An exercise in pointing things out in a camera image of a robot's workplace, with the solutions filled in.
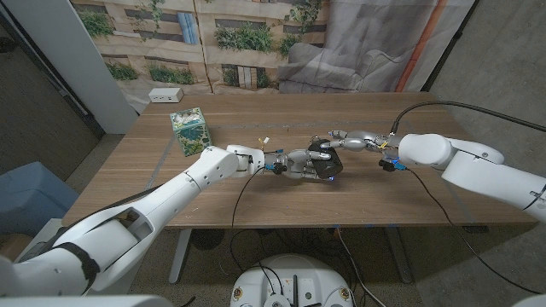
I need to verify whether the grey floor cable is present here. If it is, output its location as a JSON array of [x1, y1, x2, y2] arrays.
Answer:
[[336, 228, 387, 307]]

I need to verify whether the white power strip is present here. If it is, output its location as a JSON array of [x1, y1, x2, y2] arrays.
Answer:
[[148, 87, 184, 104]]

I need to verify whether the white pillar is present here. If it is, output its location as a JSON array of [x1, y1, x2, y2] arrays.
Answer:
[[2, 0, 140, 136]]

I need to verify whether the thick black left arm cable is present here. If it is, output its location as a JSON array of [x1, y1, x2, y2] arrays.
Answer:
[[16, 183, 166, 262]]

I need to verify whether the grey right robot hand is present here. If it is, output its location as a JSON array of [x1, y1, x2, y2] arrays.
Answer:
[[319, 130, 400, 154]]

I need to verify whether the black cylindrical mesh speaker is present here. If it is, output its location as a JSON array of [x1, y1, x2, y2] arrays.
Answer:
[[307, 138, 344, 180]]

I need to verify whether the printed building backdrop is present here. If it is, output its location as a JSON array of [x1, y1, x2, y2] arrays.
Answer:
[[70, 0, 477, 113]]

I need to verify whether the green floral tissue box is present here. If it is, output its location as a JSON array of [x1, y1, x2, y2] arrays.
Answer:
[[169, 107, 214, 158]]

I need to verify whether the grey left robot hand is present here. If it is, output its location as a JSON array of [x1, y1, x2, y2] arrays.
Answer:
[[286, 148, 334, 180]]

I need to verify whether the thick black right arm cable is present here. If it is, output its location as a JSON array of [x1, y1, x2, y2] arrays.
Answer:
[[390, 101, 546, 136]]

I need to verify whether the grey table leg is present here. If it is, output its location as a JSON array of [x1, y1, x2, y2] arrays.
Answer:
[[383, 225, 413, 285]]

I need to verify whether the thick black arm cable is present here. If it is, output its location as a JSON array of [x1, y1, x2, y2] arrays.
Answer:
[[390, 101, 546, 136], [16, 183, 166, 262]]

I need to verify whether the blue upholstered chair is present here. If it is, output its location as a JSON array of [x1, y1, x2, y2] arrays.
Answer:
[[0, 160, 80, 238]]

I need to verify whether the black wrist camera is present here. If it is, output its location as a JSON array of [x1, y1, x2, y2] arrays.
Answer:
[[379, 158, 404, 172], [264, 161, 288, 176]]

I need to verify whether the black floor fan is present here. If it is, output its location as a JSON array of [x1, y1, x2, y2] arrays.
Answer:
[[190, 229, 226, 251]]

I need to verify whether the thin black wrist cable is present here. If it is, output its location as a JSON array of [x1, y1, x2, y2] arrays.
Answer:
[[404, 168, 543, 296], [229, 166, 268, 274]]

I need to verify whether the thin black left wrist cable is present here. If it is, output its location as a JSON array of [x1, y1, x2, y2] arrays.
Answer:
[[229, 166, 268, 274]]

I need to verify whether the white table leg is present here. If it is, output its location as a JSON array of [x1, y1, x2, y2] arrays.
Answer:
[[168, 229, 193, 286]]

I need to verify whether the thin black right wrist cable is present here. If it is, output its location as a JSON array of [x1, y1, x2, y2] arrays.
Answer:
[[404, 168, 543, 296]]

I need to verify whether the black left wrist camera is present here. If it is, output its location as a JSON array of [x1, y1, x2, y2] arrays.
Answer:
[[264, 161, 288, 176]]

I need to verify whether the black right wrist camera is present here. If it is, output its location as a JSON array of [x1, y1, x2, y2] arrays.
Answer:
[[379, 158, 404, 172]]

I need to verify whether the white robot torso base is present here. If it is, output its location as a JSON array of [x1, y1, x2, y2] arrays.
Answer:
[[229, 254, 354, 307]]

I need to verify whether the white robot chest cover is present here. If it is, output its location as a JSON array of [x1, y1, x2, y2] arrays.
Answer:
[[0, 294, 174, 307]]

